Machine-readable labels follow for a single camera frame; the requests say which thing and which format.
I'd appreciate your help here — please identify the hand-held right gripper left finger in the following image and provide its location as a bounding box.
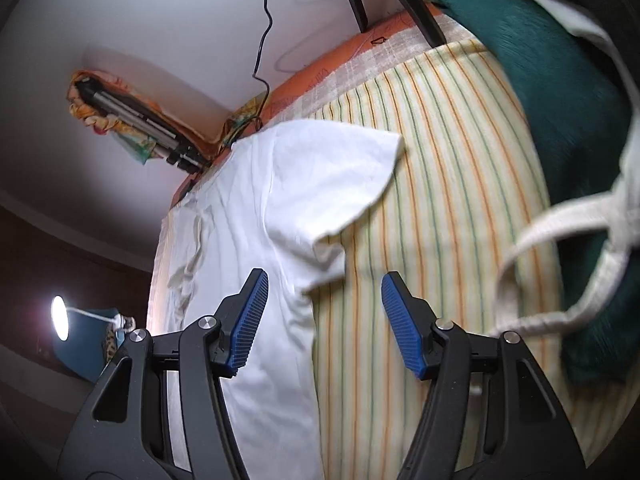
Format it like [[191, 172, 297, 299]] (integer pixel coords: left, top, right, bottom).
[[56, 268, 271, 480]]

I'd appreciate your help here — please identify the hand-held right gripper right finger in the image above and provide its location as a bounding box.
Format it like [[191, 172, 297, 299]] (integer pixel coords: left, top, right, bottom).
[[381, 271, 587, 480]]

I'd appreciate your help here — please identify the white t-shirt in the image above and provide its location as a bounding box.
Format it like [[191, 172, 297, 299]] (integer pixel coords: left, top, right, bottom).
[[159, 120, 406, 480]]

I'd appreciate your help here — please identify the striped cream bed sheet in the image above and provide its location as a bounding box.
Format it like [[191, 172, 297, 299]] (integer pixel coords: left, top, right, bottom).
[[150, 37, 633, 480]]

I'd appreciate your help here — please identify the teal blue object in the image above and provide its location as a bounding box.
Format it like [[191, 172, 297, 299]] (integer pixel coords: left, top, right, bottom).
[[55, 307, 122, 384]]

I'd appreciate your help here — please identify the bright round lamp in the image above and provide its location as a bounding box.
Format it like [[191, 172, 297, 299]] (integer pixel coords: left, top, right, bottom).
[[50, 296, 72, 344]]

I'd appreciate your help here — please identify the yellow floral cloth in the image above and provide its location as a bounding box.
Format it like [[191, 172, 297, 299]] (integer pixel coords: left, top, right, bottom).
[[67, 69, 157, 166]]

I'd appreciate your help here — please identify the folded black silver tripod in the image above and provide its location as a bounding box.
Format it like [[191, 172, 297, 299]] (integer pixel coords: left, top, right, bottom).
[[67, 76, 214, 174]]

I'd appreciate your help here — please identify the dark green cloth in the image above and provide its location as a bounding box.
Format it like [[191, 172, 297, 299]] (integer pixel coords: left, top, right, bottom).
[[430, 0, 640, 387]]

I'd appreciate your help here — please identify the orange patterned mattress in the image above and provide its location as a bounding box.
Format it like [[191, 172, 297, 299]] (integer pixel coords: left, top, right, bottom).
[[170, 2, 446, 207]]

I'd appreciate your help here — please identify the white lamp cord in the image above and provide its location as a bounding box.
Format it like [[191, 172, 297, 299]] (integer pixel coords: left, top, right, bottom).
[[67, 307, 132, 332]]

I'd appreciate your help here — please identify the white cloth bag with straps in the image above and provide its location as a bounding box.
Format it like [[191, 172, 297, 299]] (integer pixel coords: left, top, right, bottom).
[[492, 0, 640, 347]]

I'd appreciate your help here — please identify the black power cable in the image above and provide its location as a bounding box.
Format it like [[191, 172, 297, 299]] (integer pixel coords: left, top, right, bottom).
[[251, 0, 274, 132]]

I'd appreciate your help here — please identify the black ring light tripod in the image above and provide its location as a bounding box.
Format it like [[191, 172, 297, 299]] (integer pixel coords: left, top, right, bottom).
[[330, 0, 453, 49]]

